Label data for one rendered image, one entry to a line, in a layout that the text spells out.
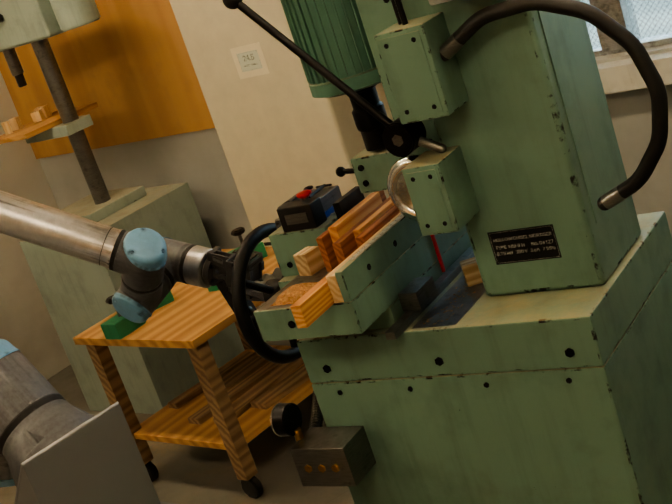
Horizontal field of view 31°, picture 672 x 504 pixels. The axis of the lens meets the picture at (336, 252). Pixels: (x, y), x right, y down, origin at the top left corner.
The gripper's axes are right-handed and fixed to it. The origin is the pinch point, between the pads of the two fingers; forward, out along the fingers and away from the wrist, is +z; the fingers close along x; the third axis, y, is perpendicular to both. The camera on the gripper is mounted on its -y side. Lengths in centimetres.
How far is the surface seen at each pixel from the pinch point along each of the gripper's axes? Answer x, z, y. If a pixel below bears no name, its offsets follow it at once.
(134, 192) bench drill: 123, -140, -53
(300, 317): -50, 32, 29
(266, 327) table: -40.9, 20.1, 19.3
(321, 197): -11.7, 15.3, 31.3
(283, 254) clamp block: -17.9, 10.0, 20.7
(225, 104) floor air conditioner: 111, -89, -7
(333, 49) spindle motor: -18, 22, 63
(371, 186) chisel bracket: -14.0, 27.2, 36.8
